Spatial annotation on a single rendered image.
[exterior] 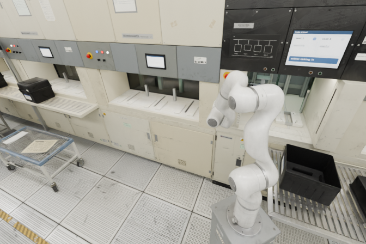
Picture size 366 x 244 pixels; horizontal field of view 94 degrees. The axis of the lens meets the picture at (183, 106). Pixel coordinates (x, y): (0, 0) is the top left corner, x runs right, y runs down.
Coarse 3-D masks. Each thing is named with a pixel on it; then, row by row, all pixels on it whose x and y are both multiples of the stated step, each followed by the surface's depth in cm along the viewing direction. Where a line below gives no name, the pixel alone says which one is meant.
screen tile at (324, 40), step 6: (324, 36) 100; (330, 36) 99; (336, 36) 98; (342, 36) 97; (324, 42) 101; (330, 42) 100; (336, 42) 99; (342, 42) 98; (318, 48) 103; (324, 48) 102; (330, 48) 101; (336, 48) 100; (342, 48) 99; (318, 54) 105; (324, 54) 104; (330, 54) 102; (336, 54) 101
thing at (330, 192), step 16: (288, 144) 126; (288, 160) 132; (304, 160) 126; (320, 160) 120; (288, 176) 107; (304, 176) 120; (320, 176) 117; (336, 176) 103; (304, 192) 107; (320, 192) 101; (336, 192) 97
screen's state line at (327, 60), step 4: (292, 56) 110; (296, 56) 109; (288, 60) 112; (292, 60) 111; (296, 60) 111; (300, 60) 110; (304, 60) 109; (308, 60) 108; (312, 60) 107; (316, 60) 106; (320, 60) 106; (324, 60) 105; (328, 60) 104; (332, 60) 103; (336, 60) 103
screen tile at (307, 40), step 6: (300, 36) 104; (306, 36) 103; (312, 36) 102; (318, 36) 101; (294, 42) 106; (300, 42) 105; (306, 42) 104; (312, 42) 103; (294, 48) 108; (300, 48) 107; (306, 48) 106; (312, 48) 104; (306, 54) 107; (312, 54) 106
